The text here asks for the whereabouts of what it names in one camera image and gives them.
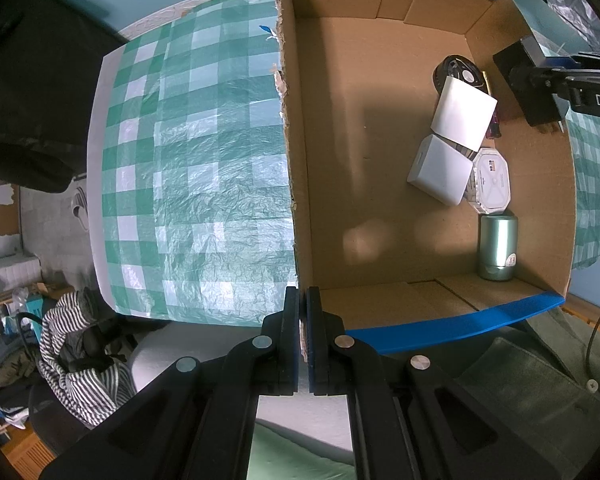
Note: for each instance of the green checkered tablecloth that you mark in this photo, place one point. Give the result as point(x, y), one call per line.
point(190, 160)

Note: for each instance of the black hanging cloth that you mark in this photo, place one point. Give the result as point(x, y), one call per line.
point(30, 110)

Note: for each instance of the olive green trousers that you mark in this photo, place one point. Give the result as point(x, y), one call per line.
point(530, 375)

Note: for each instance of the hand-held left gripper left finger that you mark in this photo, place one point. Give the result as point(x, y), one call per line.
point(292, 345)

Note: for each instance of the white octagonal box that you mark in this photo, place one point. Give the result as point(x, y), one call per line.
point(492, 182)

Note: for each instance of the black cube box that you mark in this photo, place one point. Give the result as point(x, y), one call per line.
point(535, 110)

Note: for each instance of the striped cloth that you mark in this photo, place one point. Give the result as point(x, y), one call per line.
point(85, 360)

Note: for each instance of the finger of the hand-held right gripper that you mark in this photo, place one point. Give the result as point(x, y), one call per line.
point(540, 77)

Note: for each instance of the blue-rimmed cardboard box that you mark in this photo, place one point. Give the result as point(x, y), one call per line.
point(370, 160)

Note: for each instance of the white rectangular box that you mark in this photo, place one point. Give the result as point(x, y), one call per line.
point(440, 170)
point(462, 112)

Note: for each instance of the silver crinkled tarp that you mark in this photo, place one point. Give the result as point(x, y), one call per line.
point(570, 5)

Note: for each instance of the green metallic cylinder can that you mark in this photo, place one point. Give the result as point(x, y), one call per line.
point(497, 245)

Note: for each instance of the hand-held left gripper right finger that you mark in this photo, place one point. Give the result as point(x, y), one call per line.
point(314, 345)

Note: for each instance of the black round fan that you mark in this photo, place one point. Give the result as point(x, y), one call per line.
point(455, 67)

